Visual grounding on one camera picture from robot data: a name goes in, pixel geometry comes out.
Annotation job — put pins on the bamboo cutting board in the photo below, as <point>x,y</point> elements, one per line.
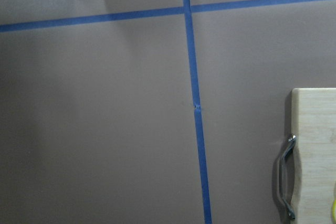
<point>312,144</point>

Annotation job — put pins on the upper lemon slice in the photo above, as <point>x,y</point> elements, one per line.
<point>333,212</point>

